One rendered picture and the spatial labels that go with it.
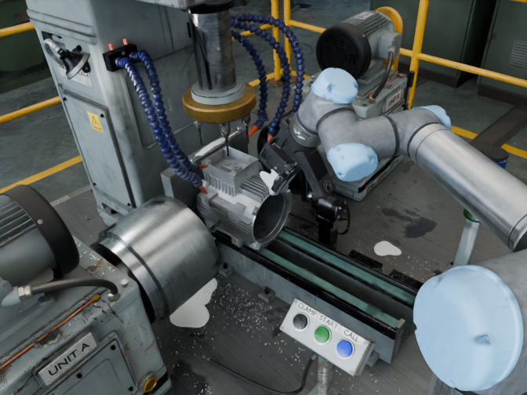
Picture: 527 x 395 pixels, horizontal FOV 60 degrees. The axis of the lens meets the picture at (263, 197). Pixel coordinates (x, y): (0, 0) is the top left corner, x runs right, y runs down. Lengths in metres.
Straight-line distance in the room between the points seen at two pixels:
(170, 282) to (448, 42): 3.73
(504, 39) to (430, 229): 2.81
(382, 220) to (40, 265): 1.07
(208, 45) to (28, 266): 0.57
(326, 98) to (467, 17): 3.53
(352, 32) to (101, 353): 1.09
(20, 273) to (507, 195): 0.74
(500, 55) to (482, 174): 3.56
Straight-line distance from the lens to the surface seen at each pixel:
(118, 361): 0.99
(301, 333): 0.93
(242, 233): 1.20
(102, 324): 0.91
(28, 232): 0.85
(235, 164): 1.23
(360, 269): 1.23
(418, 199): 1.68
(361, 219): 1.56
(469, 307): 0.49
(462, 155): 0.73
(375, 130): 0.80
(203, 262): 1.06
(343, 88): 0.81
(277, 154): 0.95
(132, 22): 1.18
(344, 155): 0.76
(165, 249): 1.01
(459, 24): 4.33
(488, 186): 0.68
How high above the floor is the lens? 1.81
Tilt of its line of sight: 38 degrees down
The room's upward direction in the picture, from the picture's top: 4 degrees counter-clockwise
